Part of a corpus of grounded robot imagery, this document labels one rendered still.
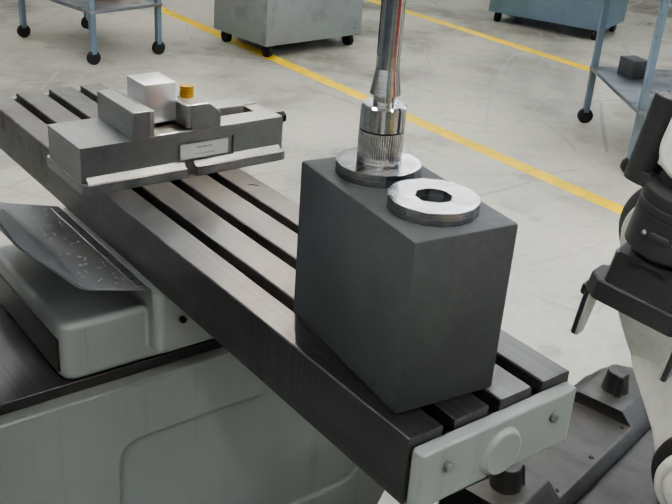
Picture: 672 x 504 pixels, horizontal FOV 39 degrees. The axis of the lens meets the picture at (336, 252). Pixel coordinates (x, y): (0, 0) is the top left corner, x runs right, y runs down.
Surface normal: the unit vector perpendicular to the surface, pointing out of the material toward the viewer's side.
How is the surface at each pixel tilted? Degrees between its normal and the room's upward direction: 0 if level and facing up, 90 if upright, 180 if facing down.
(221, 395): 90
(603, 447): 0
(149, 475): 90
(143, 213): 0
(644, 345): 115
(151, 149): 90
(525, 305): 0
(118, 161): 90
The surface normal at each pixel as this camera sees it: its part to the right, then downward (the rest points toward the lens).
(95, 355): 0.60, 0.39
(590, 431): 0.07, -0.90
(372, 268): -0.87, 0.16
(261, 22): -0.74, 0.25
